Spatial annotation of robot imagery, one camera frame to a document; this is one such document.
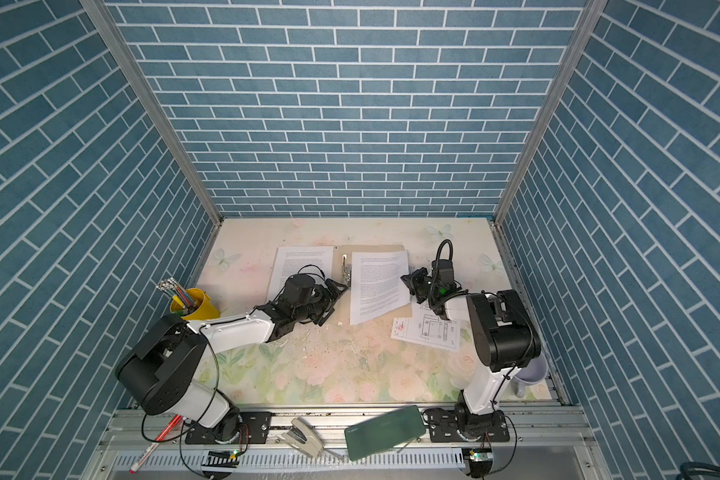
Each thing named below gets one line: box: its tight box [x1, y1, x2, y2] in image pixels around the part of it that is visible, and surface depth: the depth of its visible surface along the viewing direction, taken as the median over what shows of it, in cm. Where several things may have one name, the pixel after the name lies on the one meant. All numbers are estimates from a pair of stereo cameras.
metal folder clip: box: [341, 254, 352, 287], surface depth 104 cm
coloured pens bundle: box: [156, 277, 195, 315], surface depth 86 cm
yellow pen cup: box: [170, 288, 221, 320], surface depth 86 cm
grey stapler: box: [275, 417, 324, 457], surface depth 72 cm
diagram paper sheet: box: [391, 303, 461, 351], surface depth 93 cm
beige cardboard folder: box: [333, 244, 406, 290], surface depth 110 cm
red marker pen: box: [129, 414, 184, 474], surface depth 72 cm
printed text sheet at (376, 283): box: [350, 250, 411, 325], surface depth 104 cm
